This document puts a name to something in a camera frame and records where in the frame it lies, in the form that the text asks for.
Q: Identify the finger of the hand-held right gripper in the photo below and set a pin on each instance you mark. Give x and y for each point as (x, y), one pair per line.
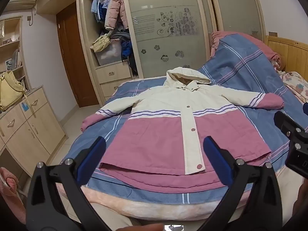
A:
(285, 122)
(305, 108)

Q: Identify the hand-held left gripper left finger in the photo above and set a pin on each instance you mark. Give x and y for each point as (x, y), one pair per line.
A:
(92, 156)

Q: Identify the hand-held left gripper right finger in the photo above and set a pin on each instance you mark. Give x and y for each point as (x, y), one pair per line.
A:
(216, 158)

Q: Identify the pink and cream hooded jacket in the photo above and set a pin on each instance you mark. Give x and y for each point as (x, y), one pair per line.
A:
(154, 139)

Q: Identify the person's right forearm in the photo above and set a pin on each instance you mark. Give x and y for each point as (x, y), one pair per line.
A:
(300, 204)

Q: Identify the dark blue clothes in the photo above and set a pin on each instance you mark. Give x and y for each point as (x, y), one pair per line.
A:
(126, 49)

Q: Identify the grey clothes pile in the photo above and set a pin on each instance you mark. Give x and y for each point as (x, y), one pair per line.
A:
(120, 35)

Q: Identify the blue hanging clothes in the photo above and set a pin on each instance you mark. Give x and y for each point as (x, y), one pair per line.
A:
(97, 7)

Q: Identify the light wooden cabinet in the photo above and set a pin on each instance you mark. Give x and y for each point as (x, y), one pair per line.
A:
(41, 134)

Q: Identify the wooden headboard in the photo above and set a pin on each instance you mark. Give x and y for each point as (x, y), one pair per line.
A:
(293, 53)

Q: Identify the person's leg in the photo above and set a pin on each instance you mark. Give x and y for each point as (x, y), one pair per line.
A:
(113, 214)

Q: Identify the cream wardrobe drawer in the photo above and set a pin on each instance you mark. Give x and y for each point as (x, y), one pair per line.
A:
(113, 89)
(113, 73)

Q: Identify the blue plaid bed sheet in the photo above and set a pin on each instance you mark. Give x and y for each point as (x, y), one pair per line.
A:
(240, 60)

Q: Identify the blue sticker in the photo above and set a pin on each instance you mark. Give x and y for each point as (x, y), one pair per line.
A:
(25, 105)

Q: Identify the pink towel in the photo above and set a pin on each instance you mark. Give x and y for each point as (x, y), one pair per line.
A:
(9, 192)

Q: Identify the brown wooden door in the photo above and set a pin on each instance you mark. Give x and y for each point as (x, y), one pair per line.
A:
(77, 65)

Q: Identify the clear plastic storage box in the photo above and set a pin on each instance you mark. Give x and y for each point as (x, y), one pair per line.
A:
(108, 55)

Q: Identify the yellow backpack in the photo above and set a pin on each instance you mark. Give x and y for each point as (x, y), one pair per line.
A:
(9, 91)

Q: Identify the yellow crumpled cloth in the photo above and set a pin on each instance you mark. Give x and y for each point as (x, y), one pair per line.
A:
(102, 43)

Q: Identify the plain frosted sliding door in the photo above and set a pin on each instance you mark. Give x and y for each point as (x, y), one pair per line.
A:
(235, 4)

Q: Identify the frosted floral sliding door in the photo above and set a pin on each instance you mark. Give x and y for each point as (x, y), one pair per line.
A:
(168, 41)

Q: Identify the cream wardrobe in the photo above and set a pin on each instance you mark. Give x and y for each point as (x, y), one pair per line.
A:
(84, 28)

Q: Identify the cream bookshelf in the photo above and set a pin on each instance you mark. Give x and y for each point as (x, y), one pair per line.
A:
(20, 41)

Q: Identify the pink puffer jacket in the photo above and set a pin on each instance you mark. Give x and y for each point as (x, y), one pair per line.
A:
(115, 7)

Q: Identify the white air conditioner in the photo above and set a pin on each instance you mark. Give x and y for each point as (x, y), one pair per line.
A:
(21, 3)

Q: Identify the photo frame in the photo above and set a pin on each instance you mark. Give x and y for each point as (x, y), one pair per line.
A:
(8, 64)

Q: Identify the wall socket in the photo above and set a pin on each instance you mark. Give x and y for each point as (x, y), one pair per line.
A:
(30, 19)

